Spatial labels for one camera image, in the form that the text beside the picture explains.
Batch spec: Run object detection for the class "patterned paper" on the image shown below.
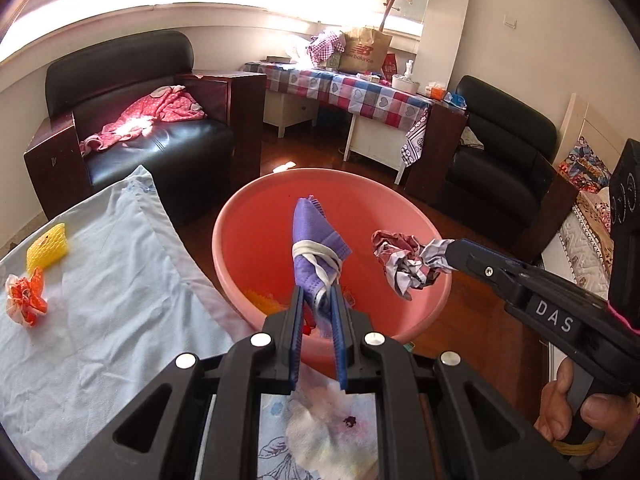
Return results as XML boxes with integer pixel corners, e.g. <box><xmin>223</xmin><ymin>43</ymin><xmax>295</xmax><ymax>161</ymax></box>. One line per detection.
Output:
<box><xmin>371</xmin><ymin>230</ymin><xmax>454</xmax><ymax>301</ymax></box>

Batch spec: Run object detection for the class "purple face mask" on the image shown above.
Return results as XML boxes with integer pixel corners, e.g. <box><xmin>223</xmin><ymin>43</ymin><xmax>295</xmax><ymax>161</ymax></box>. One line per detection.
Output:
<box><xmin>292</xmin><ymin>195</ymin><xmax>352</xmax><ymax>337</ymax></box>

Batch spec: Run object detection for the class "orange white plastic bag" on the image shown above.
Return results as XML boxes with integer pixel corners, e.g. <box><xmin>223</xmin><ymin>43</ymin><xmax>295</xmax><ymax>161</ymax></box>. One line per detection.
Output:
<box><xmin>6</xmin><ymin>268</ymin><xmax>48</xmax><ymax>328</ymax></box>

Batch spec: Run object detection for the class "person's right hand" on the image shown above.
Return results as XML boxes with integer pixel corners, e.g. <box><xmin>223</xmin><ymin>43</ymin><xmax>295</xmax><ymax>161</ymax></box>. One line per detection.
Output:
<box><xmin>534</xmin><ymin>358</ymin><xmax>639</xmax><ymax>469</ymax></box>

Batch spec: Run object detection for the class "colourful patterned bedding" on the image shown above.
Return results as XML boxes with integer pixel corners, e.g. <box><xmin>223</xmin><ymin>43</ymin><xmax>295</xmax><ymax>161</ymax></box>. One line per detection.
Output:
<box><xmin>556</xmin><ymin>134</ymin><xmax>614</xmax><ymax>298</ymax></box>

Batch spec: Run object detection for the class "pink plastic basin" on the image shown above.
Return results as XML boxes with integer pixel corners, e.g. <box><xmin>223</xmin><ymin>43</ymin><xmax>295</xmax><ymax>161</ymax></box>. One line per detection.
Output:
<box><xmin>212</xmin><ymin>169</ymin><xmax>452</xmax><ymax>344</ymax></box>

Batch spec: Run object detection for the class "light blue table cloth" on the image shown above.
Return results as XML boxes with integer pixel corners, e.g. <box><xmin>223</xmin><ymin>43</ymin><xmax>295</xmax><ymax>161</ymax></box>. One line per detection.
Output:
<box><xmin>0</xmin><ymin>164</ymin><xmax>381</xmax><ymax>480</ymax></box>

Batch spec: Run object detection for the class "white tissue box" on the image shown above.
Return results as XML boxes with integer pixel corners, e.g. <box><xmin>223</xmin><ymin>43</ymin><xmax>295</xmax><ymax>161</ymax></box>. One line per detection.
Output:
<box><xmin>392</xmin><ymin>60</ymin><xmax>419</xmax><ymax>94</ymax></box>

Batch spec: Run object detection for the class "checkered tablecloth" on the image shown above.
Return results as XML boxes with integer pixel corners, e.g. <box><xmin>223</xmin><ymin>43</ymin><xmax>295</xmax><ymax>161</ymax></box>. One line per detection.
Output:
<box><xmin>241</xmin><ymin>60</ymin><xmax>435</xmax><ymax>167</ymax></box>

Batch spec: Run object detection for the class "white side cabinet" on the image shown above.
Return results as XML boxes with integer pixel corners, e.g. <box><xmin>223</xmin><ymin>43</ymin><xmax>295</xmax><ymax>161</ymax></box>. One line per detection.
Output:
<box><xmin>264</xmin><ymin>90</ymin><xmax>319</xmax><ymax>139</ymax></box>

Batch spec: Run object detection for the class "brown paper shopping bag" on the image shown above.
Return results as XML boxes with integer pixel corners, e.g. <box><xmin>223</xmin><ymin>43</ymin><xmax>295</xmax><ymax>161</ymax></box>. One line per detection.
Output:
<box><xmin>338</xmin><ymin>27</ymin><xmax>392</xmax><ymax>74</ymax></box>

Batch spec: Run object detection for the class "red patterned garment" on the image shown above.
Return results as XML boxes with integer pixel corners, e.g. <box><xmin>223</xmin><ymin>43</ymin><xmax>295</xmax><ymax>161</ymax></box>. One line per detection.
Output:
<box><xmin>79</xmin><ymin>84</ymin><xmax>207</xmax><ymax>157</ymax></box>

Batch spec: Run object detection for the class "black leather armchair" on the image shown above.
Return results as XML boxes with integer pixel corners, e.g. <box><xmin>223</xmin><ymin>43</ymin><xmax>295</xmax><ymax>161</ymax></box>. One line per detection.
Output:
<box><xmin>24</xmin><ymin>30</ymin><xmax>266</xmax><ymax>223</ymax></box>

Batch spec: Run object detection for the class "checkered cloth bundle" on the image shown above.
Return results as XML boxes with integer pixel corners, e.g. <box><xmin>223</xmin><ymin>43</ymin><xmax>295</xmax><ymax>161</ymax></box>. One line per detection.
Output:
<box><xmin>307</xmin><ymin>29</ymin><xmax>346</xmax><ymax>70</ymax></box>

